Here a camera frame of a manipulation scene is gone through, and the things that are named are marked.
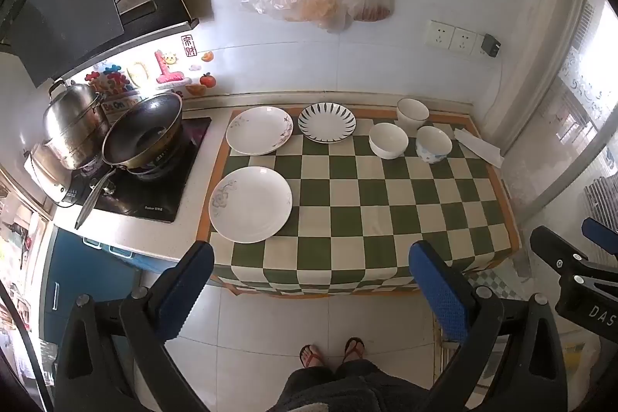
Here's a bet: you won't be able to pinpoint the stainless steel steamer pot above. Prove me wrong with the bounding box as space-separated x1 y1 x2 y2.
42 79 109 171

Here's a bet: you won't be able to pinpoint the blue kitchen cabinet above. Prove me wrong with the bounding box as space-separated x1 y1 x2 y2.
39 226 179 365

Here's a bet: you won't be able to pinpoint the black flip-flop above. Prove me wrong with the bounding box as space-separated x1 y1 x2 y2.
342 337 366 365
299 343 326 369

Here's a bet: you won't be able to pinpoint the black striped white plate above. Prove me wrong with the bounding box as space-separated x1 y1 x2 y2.
298 103 357 144

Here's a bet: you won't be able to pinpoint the wide white bowl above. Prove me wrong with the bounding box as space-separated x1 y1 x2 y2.
369 122 409 160

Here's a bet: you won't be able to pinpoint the frosted glass sliding door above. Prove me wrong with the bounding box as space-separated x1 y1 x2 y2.
502 0 618 220

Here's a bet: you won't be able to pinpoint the white wire rack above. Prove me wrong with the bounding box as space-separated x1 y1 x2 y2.
582 173 618 220

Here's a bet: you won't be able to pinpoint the cluttered side shelf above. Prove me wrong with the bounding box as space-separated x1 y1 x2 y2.
0 171 54 393

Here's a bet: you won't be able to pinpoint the white wall socket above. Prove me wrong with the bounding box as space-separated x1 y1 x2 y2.
450 27 477 54
426 20 455 51

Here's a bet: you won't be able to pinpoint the person's dark trousers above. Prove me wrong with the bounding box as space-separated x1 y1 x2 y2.
275 359 435 412

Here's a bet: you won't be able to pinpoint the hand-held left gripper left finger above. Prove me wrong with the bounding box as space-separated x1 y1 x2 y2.
53 241 216 412

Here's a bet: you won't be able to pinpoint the pink wall sticker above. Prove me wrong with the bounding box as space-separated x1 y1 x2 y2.
154 50 187 85

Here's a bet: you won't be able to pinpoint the dark wok with steel handle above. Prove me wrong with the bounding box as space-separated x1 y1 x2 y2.
75 92 184 230

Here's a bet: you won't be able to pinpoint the white plate with branch print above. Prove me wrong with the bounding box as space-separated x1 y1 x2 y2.
226 106 294 156

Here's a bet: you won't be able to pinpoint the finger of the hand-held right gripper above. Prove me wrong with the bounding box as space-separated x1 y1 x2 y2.
530 226 618 292
582 217 618 256

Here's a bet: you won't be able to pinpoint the blue patterned white bowl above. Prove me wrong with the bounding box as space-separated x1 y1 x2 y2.
416 125 453 164

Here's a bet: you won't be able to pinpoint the green white checkered mat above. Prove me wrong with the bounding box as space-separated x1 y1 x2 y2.
195 107 522 297

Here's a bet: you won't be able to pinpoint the black glass gas cooktop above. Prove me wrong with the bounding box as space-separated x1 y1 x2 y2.
63 117 213 224

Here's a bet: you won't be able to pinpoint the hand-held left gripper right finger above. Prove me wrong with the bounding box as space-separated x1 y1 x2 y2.
409 241 568 412

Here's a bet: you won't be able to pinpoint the white plate with blue flower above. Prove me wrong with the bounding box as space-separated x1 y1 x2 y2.
209 167 293 244

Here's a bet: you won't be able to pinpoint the colourful letter wall sticker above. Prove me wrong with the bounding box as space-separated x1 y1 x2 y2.
86 62 135 95

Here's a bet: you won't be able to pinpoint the folded white paper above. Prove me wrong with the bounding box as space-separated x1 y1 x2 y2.
454 127 504 169

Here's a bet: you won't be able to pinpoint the tall white bowl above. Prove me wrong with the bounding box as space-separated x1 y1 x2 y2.
397 98 430 135

